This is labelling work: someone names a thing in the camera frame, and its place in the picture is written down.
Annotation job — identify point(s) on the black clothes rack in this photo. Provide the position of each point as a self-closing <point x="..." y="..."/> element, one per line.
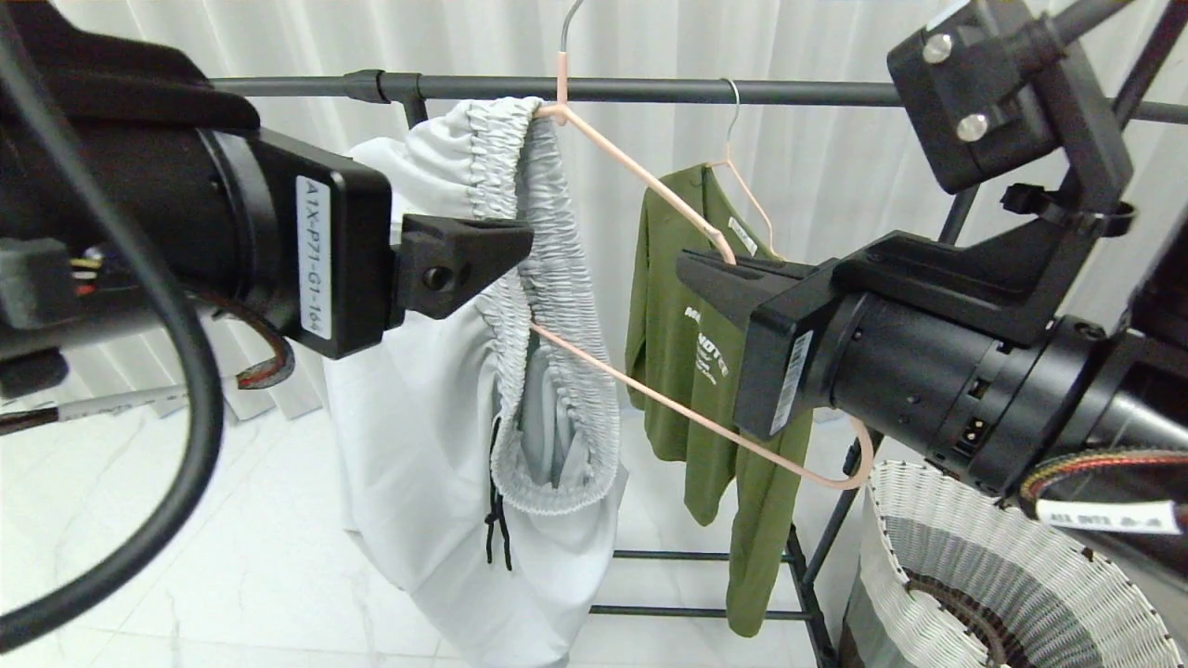
<point x="650" y="90"/>

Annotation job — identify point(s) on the pink clothes hanger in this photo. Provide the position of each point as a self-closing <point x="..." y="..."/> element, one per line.
<point x="562" y="83"/>
<point x="752" y="209"/>

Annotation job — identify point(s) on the pale grey shorts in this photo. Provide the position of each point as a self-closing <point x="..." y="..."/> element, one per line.
<point x="418" y="445"/>

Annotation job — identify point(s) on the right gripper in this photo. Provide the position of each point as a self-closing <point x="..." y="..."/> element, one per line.
<point x="928" y="390"/>

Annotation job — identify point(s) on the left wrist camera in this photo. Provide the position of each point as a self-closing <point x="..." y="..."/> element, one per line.
<point x="111" y="65"/>

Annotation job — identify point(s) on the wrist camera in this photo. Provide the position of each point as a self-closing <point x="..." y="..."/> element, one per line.
<point x="111" y="65"/>
<point x="984" y="93"/>

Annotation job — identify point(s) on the green shirt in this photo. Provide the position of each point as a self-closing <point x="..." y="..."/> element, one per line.
<point x="687" y="390"/>

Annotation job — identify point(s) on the white laundry basket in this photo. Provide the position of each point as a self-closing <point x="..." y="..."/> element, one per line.
<point x="984" y="575"/>

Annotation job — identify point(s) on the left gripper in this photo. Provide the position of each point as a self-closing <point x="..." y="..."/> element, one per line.
<point x="353" y="260"/>

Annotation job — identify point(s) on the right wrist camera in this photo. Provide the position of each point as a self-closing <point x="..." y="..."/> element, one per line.
<point x="984" y="93"/>

